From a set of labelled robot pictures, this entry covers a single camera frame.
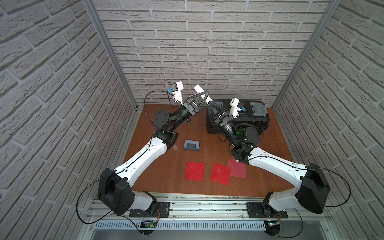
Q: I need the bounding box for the grey hole punch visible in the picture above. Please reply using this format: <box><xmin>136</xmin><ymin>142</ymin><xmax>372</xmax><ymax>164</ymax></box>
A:
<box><xmin>184</xmin><ymin>140</ymin><xmax>200</xmax><ymax>152</ymax></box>

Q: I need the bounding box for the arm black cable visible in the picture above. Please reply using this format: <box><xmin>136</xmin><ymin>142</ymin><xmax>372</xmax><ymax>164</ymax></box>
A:
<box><xmin>217</xmin><ymin>113</ymin><xmax>352</xmax><ymax>239</ymax></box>
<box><xmin>75</xmin><ymin>90</ymin><xmax>179</xmax><ymax>236</ymax></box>

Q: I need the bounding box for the black plastic toolbox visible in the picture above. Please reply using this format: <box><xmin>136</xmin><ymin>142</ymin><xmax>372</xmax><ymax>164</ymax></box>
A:
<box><xmin>206</xmin><ymin>99</ymin><xmax>270</xmax><ymax>135</ymax></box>

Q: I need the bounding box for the aluminium right corner post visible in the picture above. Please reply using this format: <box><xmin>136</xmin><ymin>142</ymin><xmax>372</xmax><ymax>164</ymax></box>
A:
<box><xmin>272</xmin><ymin>0</ymin><xmax>341</xmax><ymax>109</ymax></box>

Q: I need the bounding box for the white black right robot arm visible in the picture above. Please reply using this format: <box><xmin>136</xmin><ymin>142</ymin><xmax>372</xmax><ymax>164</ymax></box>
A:
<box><xmin>206</xmin><ymin>101</ymin><xmax>330</xmax><ymax>218</ymax></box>

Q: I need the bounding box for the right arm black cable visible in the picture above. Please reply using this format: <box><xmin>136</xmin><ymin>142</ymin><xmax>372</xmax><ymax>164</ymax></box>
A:
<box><xmin>217</xmin><ymin>113</ymin><xmax>352</xmax><ymax>239</ymax></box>

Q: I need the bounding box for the white glue stick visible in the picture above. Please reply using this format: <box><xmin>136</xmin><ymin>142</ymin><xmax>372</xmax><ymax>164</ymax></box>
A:
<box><xmin>194</xmin><ymin>85</ymin><xmax>213</xmax><ymax>105</ymax></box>

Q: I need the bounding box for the aluminium corner post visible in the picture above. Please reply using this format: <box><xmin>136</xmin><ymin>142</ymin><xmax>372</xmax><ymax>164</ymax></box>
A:
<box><xmin>83</xmin><ymin>0</ymin><xmax>138</xmax><ymax>111</ymax></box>
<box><xmin>272</xmin><ymin>0</ymin><xmax>341</xmax><ymax>109</ymax></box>

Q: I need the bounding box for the aluminium left corner post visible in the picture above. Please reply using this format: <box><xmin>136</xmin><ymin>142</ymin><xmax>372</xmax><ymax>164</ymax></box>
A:
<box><xmin>83</xmin><ymin>0</ymin><xmax>138</xmax><ymax>111</ymax></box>

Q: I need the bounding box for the red envelope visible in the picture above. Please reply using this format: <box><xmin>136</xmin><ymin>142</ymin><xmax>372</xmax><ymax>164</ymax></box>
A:
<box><xmin>228</xmin><ymin>159</ymin><xmax>247</xmax><ymax>179</ymax></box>
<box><xmin>210</xmin><ymin>163</ymin><xmax>231</xmax><ymax>186</ymax></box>
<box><xmin>185</xmin><ymin>162</ymin><xmax>204</xmax><ymax>181</ymax></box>

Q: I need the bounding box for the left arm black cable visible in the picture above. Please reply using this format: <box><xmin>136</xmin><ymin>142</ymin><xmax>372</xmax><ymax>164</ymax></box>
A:
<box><xmin>75</xmin><ymin>90</ymin><xmax>179</xmax><ymax>236</ymax></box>

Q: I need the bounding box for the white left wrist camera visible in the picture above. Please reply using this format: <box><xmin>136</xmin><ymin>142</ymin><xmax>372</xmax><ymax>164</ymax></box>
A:
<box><xmin>167</xmin><ymin>81</ymin><xmax>184</xmax><ymax>105</ymax></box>

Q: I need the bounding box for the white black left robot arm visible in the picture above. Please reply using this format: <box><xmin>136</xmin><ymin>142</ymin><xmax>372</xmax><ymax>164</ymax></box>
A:
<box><xmin>98</xmin><ymin>91</ymin><xmax>209</xmax><ymax>216</ymax></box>

